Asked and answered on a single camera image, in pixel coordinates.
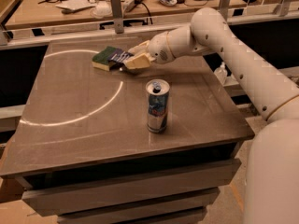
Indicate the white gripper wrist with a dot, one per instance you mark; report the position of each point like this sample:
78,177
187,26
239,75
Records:
158,49

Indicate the dark blue rxbar wrapper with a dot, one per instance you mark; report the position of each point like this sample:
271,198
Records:
118,56

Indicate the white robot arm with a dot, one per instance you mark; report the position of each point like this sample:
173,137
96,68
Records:
272,179

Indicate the green and yellow sponge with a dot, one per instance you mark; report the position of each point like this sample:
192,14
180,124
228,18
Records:
103,59

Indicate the red bull energy drink can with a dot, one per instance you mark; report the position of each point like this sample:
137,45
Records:
157,95

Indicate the clear sanitizer bottle left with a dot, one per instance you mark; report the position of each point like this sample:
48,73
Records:
221,73

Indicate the white paper sheets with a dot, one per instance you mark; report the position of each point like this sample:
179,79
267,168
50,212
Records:
74,5

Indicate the top grey drawer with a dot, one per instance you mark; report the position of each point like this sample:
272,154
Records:
131,188

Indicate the grey drawer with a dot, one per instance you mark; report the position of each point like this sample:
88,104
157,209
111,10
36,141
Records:
131,188
148,208
191,216

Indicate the middle grey drawer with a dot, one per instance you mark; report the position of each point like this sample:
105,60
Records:
148,208

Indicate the bottom grey drawer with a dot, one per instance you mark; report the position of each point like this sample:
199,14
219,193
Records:
191,216

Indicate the aluminium frame rail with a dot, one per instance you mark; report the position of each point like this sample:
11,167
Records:
24,38

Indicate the metal bracket post centre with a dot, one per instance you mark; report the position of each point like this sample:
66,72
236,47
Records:
117,16

